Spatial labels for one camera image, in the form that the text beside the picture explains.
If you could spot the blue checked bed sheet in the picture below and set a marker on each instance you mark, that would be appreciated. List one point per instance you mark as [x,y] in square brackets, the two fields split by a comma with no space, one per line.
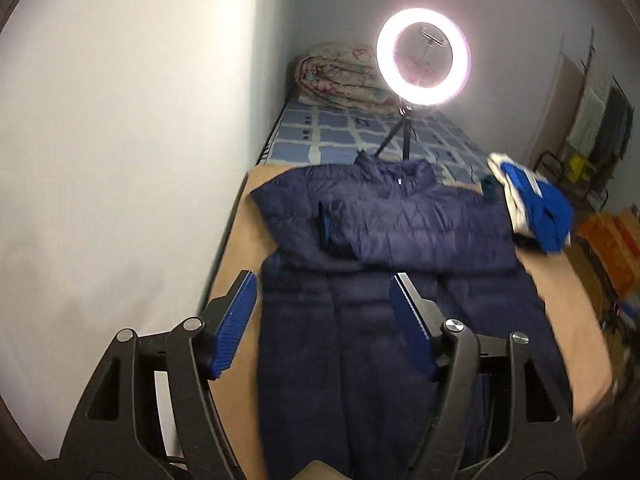
[340,135]

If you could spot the teal cloth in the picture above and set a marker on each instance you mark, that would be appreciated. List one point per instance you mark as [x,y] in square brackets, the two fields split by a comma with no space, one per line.
[489,187]

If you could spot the blue and white garment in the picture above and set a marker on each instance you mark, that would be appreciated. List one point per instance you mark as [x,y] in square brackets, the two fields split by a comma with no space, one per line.
[540,210]

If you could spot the black metal clothes rack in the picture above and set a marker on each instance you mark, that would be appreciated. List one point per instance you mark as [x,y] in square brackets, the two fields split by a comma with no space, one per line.
[546,154]

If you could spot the dark hanging clothes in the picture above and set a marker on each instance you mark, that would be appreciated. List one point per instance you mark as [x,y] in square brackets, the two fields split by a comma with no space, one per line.
[612,125]

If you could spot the folded floral quilt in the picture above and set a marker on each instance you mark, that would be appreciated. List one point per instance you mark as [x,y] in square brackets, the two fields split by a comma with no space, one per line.
[335,80]

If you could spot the black tripod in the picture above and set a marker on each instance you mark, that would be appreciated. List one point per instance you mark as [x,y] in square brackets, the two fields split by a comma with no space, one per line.
[406,130]

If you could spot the navy puffer jacket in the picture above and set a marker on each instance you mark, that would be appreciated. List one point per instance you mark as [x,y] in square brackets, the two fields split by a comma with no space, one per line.
[375,240]

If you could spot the tan blanket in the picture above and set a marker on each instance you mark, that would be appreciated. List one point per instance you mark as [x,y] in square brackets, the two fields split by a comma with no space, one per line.
[565,285]

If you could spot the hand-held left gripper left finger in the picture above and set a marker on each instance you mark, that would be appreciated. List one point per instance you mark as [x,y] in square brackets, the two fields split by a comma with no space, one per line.
[235,325]

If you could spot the striped towel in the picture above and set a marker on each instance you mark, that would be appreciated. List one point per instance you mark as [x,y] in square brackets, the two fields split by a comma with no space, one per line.
[590,105]

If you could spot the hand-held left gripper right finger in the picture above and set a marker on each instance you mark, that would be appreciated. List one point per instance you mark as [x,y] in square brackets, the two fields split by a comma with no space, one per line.
[412,325]

